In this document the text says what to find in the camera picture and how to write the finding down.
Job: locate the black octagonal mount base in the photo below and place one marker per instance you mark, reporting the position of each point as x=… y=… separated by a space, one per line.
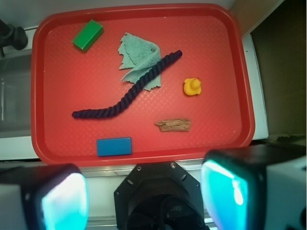
x=159 y=196

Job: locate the white table frame rail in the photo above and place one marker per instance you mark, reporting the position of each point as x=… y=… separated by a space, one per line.
x=261 y=123

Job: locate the teal cloth rag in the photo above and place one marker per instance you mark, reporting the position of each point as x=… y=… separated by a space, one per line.
x=138 y=56

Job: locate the black knob fixture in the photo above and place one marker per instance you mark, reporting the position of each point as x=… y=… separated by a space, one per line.
x=12 y=36

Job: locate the green rectangular block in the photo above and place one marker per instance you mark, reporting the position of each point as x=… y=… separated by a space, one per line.
x=88 y=36

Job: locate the red plastic tray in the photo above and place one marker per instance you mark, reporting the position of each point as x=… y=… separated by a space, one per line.
x=78 y=98

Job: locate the blue rectangular block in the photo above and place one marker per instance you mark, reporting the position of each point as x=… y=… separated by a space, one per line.
x=114 y=147

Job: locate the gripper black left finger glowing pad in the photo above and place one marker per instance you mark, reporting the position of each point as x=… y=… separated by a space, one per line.
x=54 y=197

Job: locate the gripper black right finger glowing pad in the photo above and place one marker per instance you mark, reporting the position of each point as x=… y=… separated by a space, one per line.
x=259 y=187

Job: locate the brown wood bark piece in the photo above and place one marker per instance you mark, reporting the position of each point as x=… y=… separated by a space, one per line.
x=174 y=125

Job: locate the yellow rubber duck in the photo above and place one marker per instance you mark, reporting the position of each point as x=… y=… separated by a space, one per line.
x=192 y=86

